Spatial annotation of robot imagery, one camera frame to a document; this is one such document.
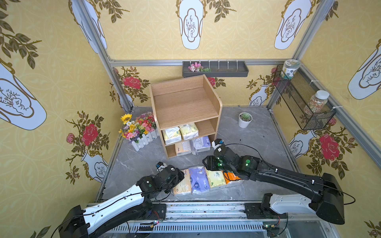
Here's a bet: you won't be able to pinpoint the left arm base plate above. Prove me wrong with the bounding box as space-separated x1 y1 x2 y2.
146 203 167 220

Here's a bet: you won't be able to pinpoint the artificial flower bouquet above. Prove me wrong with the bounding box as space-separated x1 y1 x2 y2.
119 112 157 141

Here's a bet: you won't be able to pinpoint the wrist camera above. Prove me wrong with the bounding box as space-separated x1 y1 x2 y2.
211 139 225 152
156 162 167 173

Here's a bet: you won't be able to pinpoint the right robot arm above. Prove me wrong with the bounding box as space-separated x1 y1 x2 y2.
202 144 345 225

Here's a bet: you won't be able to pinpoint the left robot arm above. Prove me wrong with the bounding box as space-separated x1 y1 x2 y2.
57 162 185 238

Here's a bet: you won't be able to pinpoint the pale yellow tissue pack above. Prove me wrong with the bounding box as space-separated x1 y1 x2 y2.
179 123 199 140

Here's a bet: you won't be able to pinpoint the metal base rail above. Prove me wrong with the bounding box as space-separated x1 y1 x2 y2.
104 201 340 238

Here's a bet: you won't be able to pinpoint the purple tissue pack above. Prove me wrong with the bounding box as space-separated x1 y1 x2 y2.
189 166 210 194

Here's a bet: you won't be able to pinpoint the patterned jar white lid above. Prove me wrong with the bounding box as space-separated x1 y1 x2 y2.
280 59 301 79

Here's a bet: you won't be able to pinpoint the wooden three-tier shelf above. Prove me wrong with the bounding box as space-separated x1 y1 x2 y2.
149 75 223 159

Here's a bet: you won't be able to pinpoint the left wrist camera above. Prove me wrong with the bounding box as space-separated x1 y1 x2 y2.
156 162 167 173

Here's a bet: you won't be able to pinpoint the pink flowers in tray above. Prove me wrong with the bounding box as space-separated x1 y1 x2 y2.
188 62 211 72

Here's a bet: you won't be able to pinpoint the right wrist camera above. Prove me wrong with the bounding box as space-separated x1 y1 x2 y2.
211 139 225 152

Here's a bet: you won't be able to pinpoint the beige tissue pack bottom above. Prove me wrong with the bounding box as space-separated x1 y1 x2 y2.
175 141 191 156

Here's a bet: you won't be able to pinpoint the lavender tissue pack bottom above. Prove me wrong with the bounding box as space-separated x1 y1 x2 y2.
191 136 211 154

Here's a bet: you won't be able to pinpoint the white green tissue pack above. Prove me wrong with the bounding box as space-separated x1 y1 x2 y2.
162 127 182 145

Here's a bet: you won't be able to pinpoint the white picket fence planter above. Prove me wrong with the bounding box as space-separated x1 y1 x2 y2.
129 129 159 151

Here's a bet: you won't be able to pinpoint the grey wall tray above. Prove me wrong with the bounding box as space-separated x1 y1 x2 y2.
182 60 249 78

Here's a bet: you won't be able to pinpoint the small potted cactus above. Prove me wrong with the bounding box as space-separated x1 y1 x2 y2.
238 112 253 129

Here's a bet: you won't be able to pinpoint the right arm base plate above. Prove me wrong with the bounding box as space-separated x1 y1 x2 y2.
244 193 276 219

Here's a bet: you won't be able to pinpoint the beige orange tissue pack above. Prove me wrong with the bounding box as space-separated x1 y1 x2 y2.
173 169 192 196

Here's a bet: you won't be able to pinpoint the black wire wall basket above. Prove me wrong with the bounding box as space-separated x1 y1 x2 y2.
273 65 336 131

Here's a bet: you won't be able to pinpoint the glass jar white lid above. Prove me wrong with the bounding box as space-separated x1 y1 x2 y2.
303 90 330 116

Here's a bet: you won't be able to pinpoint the yellow green tissue pack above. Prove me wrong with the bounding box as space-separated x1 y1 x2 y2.
206 170 226 190

